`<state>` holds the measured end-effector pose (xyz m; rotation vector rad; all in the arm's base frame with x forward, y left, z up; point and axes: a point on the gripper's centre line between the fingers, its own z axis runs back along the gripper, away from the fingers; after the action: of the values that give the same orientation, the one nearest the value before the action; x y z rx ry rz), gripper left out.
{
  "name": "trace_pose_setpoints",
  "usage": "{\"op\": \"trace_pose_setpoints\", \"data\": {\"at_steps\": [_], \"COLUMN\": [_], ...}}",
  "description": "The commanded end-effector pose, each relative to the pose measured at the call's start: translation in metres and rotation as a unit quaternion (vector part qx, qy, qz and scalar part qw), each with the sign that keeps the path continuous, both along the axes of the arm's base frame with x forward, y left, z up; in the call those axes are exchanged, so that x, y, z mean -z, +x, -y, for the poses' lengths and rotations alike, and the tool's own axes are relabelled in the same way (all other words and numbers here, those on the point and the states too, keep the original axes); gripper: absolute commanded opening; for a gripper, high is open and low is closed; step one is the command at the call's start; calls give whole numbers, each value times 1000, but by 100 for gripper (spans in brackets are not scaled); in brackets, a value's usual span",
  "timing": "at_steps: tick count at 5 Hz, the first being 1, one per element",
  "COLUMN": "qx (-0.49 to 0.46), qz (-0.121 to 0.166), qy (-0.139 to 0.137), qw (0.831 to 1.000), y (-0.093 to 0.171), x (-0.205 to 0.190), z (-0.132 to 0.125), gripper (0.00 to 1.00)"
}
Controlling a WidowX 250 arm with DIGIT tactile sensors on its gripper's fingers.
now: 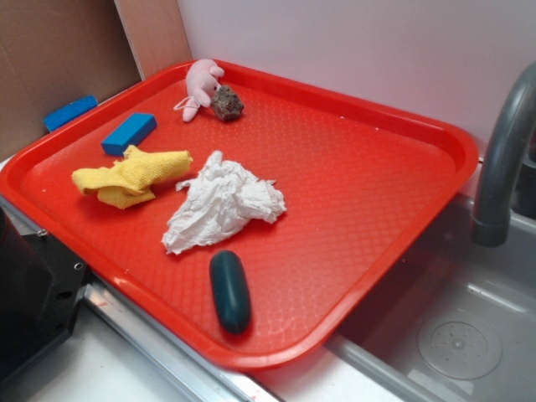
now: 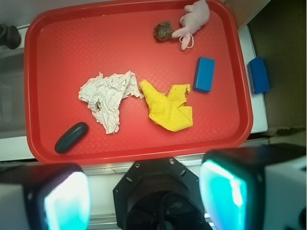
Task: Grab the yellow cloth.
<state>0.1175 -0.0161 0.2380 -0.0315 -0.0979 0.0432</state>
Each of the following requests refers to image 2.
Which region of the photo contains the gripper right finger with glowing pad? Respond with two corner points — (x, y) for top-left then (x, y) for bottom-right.
(200, 143), (307, 230)

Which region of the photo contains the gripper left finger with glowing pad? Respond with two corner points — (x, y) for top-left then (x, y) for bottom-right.
(0, 163), (92, 230)

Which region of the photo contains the crumpled white cloth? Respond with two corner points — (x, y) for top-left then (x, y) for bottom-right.
(78, 70), (144, 134)

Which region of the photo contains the yellow cloth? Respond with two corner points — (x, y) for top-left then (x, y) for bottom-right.
(140, 80), (193, 132)

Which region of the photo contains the black oval stone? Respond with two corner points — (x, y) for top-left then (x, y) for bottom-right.
(54, 122), (88, 154)

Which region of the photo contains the blue sponge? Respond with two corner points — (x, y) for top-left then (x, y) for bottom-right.
(247, 57), (270, 94)

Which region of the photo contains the blue rectangular block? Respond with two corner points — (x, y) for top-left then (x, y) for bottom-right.
(193, 57), (215, 93)

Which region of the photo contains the red plastic tray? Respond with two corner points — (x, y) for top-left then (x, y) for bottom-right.
(24, 0), (253, 165)

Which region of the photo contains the black knob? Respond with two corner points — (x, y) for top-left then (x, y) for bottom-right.
(0, 23), (21, 50)

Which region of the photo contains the pink plush bunny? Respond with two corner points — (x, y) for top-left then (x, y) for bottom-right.
(171, 0), (210, 51)

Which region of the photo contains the brown rough rock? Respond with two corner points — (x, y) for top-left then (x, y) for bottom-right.
(154, 20), (174, 42)

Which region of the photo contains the black octagonal mount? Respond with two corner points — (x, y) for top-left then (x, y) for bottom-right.
(113, 158), (212, 230)

